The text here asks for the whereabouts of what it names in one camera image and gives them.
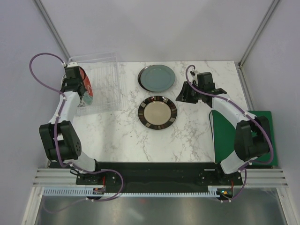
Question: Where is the white wire dish rack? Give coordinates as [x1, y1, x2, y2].
[68, 52, 121, 116]

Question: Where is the white cable duct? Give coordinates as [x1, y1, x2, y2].
[43, 186, 233, 197]

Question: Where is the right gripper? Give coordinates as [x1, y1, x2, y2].
[175, 81, 203, 104]

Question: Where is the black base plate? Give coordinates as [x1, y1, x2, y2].
[75, 162, 242, 193]

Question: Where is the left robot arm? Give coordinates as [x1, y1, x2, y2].
[39, 66, 103, 184]

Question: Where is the teal green plate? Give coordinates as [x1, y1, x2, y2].
[141, 65, 176, 92]

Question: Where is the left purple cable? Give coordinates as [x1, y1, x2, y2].
[29, 53, 124, 202]

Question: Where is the black striped rim plate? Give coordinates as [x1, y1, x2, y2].
[138, 95, 178, 130]

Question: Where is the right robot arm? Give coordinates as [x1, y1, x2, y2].
[176, 69, 274, 185]

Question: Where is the red plate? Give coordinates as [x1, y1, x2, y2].
[79, 67, 93, 105]

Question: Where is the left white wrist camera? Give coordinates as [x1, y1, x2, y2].
[62, 62, 78, 68]

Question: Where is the white black radial plate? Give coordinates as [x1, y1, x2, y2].
[60, 74, 67, 92]

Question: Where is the green binder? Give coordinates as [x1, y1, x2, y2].
[209, 110, 278, 166]

